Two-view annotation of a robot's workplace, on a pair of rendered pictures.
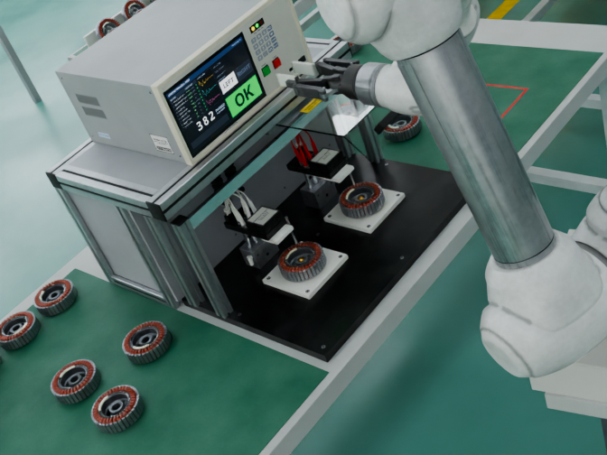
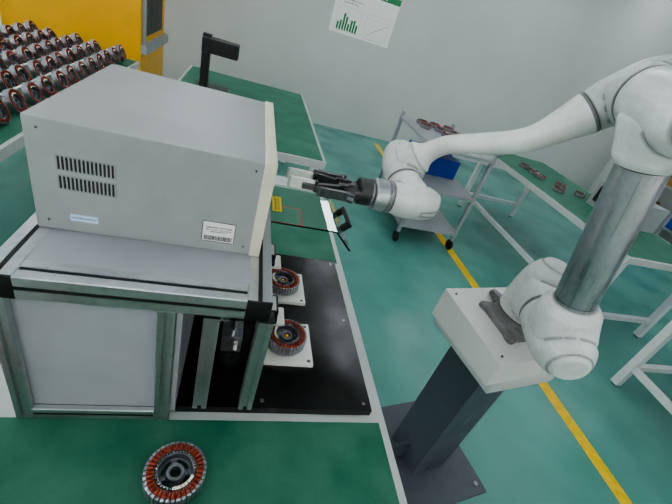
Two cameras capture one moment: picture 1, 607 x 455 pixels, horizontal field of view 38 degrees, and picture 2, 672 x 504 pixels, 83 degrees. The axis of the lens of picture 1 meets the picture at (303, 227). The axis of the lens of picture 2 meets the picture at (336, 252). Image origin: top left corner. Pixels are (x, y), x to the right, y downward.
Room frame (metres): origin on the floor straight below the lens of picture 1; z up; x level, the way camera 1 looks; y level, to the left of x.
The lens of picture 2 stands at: (1.38, 0.73, 1.57)
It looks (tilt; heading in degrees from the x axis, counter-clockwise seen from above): 31 degrees down; 288
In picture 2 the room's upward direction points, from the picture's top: 19 degrees clockwise
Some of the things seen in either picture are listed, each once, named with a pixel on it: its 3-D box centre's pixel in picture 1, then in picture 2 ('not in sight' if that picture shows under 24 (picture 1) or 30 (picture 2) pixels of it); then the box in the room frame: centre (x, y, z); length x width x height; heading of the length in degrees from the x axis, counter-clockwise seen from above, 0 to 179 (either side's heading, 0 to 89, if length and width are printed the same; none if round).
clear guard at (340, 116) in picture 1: (342, 111); (295, 213); (1.84, -0.19, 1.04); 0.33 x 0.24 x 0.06; 37
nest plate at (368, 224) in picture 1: (364, 207); (281, 286); (1.81, -0.16, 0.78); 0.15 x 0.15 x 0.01; 37
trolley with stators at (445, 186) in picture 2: not in sight; (427, 177); (1.92, -2.85, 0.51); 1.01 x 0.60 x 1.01; 127
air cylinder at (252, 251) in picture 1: (259, 248); (232, 333); (1.78, 0.12, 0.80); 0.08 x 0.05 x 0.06; 127
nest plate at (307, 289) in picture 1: (304, 269); (284, 342); (1.67, 0.03, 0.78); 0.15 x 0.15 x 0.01; 37
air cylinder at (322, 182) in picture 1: (319, 190); not in sight; (1.93, -0.07, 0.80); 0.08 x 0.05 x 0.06; 127
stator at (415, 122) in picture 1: (401, 125); not in sight; (2.13, -0.36, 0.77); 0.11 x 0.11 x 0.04
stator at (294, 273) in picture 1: (302, 261); (286, 336); (1.67, 0.03, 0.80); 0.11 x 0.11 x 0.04
